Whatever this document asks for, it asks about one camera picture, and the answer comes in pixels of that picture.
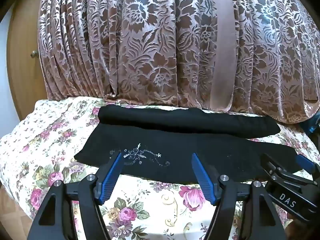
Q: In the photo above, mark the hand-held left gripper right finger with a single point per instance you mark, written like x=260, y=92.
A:
x=203, y=177

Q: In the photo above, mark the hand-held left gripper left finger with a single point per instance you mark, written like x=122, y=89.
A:
x=111, y=177

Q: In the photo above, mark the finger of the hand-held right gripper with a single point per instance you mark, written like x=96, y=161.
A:
x=269, y=163
x=305, y=163

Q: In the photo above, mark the black pants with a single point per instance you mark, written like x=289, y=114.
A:
x=175, y=152

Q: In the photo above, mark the blue object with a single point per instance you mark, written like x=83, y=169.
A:
x=312, y=127

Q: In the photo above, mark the floral bedsheet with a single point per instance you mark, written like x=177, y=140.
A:
x=45, y=140

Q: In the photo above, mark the plain pink curtain band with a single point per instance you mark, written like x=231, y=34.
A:
x=226, y=42

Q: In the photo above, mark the brown floral curtain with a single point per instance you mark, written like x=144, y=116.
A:
x=140, y=42

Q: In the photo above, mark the brass cabinet knob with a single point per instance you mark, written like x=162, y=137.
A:
x=34, y=53

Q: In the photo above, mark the wooden cabinet door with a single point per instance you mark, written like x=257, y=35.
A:
x=25, y=55

